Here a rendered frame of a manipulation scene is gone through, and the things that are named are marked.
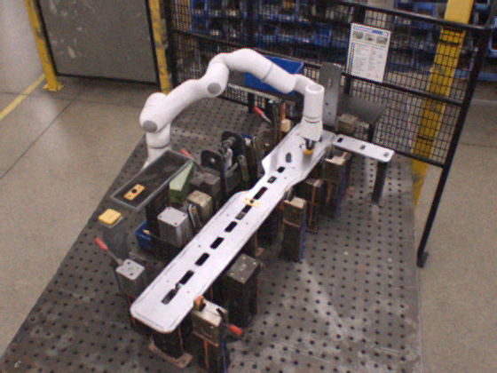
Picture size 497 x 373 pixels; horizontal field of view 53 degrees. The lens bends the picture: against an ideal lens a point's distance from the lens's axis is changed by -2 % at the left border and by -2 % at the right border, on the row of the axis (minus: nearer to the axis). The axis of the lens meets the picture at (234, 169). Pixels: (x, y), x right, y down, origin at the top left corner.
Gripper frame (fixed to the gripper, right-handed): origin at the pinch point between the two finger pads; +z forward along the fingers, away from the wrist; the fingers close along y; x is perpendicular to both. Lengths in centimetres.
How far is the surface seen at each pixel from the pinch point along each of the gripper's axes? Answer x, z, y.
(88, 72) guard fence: 106, 81, -279
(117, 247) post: -98, 1, -36
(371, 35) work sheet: 54, -37, 6
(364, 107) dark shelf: 45.7, 0.2, 10.5
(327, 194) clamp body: -7.8, 19.9, 14.4
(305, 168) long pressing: -13.6, 3.3, 4.5
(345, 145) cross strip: 12.9, 3.3, 13.5
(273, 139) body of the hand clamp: -2.5, 2.1, -18.5
